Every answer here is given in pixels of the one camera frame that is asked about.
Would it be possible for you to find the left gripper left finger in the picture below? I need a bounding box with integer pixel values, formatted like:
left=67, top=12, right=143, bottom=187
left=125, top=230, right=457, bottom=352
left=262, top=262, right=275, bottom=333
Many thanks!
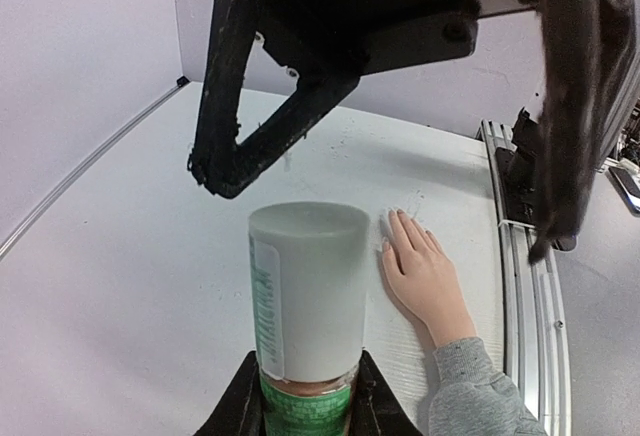
left=194, top=351, right=265, bottom=436

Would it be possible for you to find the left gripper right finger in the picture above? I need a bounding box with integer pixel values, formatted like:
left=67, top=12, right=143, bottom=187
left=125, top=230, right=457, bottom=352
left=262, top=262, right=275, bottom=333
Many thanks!
left=349, top=350, right=422, bottom=436

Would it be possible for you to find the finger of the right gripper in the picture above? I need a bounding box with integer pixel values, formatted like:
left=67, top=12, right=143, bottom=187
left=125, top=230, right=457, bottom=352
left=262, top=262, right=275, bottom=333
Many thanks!
left=187, top=0, right=360, bottom=199
left=528, top=0, right=636, bottom=264

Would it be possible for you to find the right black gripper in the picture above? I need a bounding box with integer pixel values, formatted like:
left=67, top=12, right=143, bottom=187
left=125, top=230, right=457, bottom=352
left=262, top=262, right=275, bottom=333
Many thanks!
left=244, top=0, right=640, bottom=157

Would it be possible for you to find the nail polish bottle green label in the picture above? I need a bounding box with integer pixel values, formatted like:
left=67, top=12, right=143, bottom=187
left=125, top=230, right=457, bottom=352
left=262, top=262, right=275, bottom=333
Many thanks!
left=260, top=367, right=358, bottom=436

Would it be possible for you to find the white nail polish cap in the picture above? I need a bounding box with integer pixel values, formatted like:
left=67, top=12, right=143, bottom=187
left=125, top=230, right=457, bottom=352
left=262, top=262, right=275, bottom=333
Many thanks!
left=248, top=202, right=370, bottom=383

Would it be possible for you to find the person's bare hand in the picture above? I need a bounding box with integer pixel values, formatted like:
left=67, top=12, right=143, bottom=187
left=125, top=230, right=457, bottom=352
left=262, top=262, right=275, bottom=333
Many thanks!
left=381, top=210, right=477, bottom=347

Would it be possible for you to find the smartphone on side table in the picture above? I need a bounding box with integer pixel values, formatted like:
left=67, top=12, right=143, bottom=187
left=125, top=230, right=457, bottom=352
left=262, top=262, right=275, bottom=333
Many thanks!
left=608, top=167, right=640, bottom=217

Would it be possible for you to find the aluminium front rail base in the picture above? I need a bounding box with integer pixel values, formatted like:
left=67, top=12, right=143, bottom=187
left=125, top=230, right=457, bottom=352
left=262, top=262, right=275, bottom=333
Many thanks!
left=478, top=120, right=572, bottom=435

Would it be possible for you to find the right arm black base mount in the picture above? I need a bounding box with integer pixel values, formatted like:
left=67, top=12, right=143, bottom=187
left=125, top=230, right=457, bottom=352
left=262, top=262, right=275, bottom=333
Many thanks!
left=492, top=108, right=579, bottom=252

